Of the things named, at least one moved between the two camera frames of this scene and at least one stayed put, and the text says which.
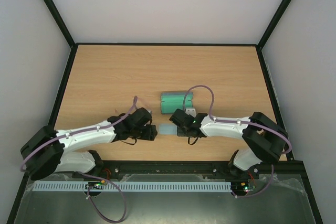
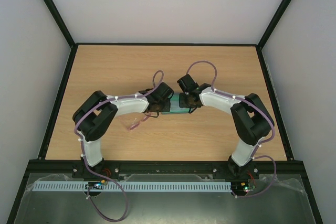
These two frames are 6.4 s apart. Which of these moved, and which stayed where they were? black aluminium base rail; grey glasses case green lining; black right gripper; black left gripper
Moved: black right gripper; black left gripper
Stayed: grey glasses case green lining; black aluminium base rail
